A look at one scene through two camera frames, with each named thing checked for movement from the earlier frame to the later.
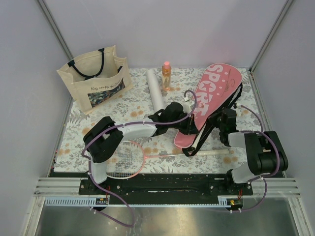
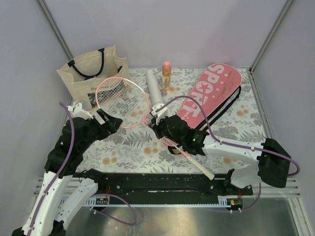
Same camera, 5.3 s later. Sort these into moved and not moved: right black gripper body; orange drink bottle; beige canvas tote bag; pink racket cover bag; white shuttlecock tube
Moved: pink racket cover bag; right black gripper body
Not moved: beige canvas tote bag; orange drink bottle; white shuttlecock tube
